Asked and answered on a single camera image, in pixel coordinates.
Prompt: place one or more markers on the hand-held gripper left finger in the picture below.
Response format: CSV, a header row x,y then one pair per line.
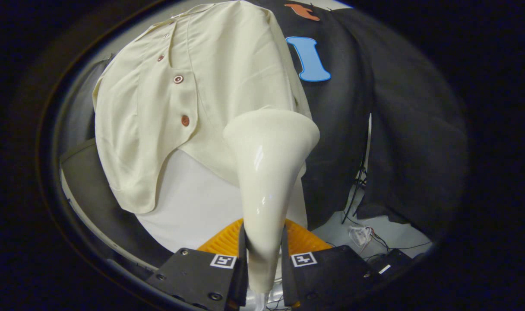
x,y
241,280

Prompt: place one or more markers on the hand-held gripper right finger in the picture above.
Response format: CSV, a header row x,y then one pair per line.
x,y
288,280

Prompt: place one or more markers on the white garment steamer head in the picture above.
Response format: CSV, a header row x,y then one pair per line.
x,y
269,181

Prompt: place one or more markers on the cream button-up shirt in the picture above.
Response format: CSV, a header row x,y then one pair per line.
x,y
228,77

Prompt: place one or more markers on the small clear plastic bundle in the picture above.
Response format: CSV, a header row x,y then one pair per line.
x,y
359,235

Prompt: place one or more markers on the white cloth panel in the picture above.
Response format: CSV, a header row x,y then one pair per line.
x,y
193,203

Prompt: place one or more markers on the black electronic box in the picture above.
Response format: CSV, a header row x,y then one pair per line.
x,y
392,261

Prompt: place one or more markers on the grey cabinet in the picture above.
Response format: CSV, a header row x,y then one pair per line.
x,y
85,181

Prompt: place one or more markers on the black backdrop cloth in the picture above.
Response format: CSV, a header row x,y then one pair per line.
x,y
400,129

